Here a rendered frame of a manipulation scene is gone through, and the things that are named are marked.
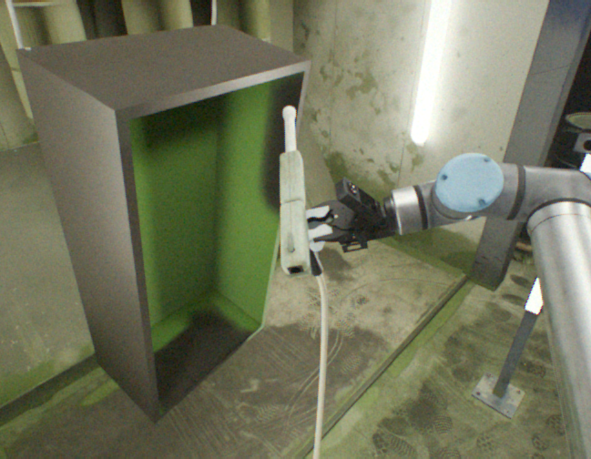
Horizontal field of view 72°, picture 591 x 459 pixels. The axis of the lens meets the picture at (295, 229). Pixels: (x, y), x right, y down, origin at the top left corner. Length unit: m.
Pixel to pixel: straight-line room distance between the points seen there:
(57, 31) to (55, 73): 1.12
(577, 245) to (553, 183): 0.12
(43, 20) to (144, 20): 0.46
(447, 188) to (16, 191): 2.14
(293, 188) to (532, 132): 1.97
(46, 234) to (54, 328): 0.47
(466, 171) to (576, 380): 0.32
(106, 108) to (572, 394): 0.80
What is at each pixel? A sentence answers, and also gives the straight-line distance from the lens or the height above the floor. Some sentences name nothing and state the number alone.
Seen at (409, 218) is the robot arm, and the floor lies 1.45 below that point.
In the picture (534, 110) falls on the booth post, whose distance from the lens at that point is 2.61.
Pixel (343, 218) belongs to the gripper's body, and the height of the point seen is 1.43.
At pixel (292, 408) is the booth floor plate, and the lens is 2.17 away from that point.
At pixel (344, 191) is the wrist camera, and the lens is 0.74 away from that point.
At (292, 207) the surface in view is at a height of 1.45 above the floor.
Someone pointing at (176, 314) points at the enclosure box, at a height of 0.53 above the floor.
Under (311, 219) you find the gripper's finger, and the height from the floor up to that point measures 1.41.
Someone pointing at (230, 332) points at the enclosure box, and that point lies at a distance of 1.90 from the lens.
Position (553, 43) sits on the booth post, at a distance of 2.56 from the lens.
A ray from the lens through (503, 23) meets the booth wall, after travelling 2.62.
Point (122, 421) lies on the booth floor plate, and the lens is 2.28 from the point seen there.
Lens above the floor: 1.84
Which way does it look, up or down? 32 degrees down
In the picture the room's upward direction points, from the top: straight up
